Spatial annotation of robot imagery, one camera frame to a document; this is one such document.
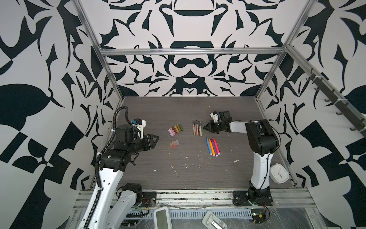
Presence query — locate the cream pen purple cap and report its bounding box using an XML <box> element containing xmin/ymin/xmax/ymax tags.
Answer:
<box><xmin>199</xmin><ymin>122</ymin><xmax>203</xmax><ymax>136</ymax></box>

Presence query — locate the blue highlighter marker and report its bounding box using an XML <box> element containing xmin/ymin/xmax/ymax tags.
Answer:
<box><xmin>206</xmin><ymin>138</ymin><xmax>213</xmax><ymax>156</ymax></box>

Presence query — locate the pink highlighter marker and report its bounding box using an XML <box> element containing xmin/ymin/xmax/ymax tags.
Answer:
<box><xmin>213</xmin><ymin>138</ymin><xmax>220</xmax><ymax>156</ymax></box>

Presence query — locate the purple highlighter marker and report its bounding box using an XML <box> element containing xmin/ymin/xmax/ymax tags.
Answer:
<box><xmin>211</xmin><ymin>139</ymin><xmax>218</xmax><ymax>156</ymax></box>

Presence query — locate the green pen pink cap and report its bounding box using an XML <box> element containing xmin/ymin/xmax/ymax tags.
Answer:
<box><xmin>201</xmin><ymin>121</ymin><xmax>204</xmax><ymax>136</ymax></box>

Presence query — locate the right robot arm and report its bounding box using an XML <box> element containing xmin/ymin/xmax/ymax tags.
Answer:
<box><xmin>204</xmin><ymin>111</ymin><xmax>280</xmax><ymax>200</ymax></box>

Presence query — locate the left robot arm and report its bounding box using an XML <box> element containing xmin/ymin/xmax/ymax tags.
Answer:
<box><xmin>78</xmin><ymin>106</ymin><xmax>159</xmax><ymax>229</ymax></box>

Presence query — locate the white alarm clock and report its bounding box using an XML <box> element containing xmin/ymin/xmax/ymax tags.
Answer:
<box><xmin>269</xmin><ymin>163</ymin><xmax>290</xmax><ymax>184</ymax></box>

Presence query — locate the white tablet device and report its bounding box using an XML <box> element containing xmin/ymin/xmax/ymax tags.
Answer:
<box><xmin>153</xmin><ymin>207</ymin><xmax>173</xmax><ymax>229</ymax></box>

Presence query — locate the white grey device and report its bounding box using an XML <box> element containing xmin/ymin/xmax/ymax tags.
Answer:
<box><xmin>202</xmin><ymin>211</ymin><xmax>228</xmax><ymax>229</ymax></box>

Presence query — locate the small circuit board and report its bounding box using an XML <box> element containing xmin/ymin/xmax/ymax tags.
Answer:
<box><xmin>251</xmin><ymin>207</ymin><xmax>271</xmax><ymax>225</ymax></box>

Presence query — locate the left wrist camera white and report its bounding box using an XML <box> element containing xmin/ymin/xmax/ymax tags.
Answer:
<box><xmin>132</xmin><ymin>118</ymin><xmax>146</xmax><ymax>139</ymax></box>

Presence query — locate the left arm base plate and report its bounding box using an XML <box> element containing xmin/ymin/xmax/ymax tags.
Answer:
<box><xmin>138</xmin><ymin>191</ymin><xmax>157</xmax><ymax>208</ymax></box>

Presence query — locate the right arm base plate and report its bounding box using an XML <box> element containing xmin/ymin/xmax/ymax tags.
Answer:
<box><xmin>233</xmin><ymin>189</ymin><xmax>273</xmax><ymax>207</ymax></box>

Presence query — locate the black coat hook rail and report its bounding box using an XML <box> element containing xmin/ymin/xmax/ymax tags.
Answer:
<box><xmin>307</xmin><ymin>68</ymin><xmax>366</xmax><ymax>138</ymax></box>

